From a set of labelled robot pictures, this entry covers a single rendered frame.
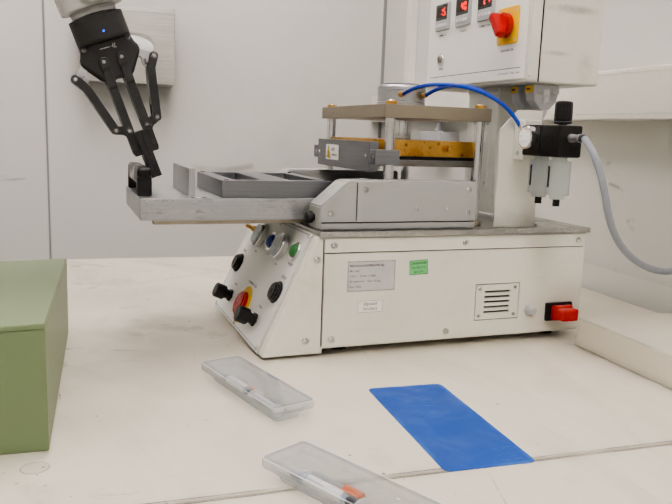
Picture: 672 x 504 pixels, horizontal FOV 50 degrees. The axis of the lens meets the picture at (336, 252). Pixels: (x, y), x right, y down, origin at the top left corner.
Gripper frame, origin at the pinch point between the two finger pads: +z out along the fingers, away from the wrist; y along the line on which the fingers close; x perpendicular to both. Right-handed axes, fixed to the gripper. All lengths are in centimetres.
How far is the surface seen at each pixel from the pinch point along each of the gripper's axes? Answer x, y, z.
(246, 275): -4.7, -8.6, 24.4
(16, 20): -154, 8, -42
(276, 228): -0.8, -15.1, 17.9
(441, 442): 48, -13, 34
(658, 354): 40, -49, 44
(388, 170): 13.8, -30.3, 12.6
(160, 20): -138, -34, -29
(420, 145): 11.0, -37.8, 11.3
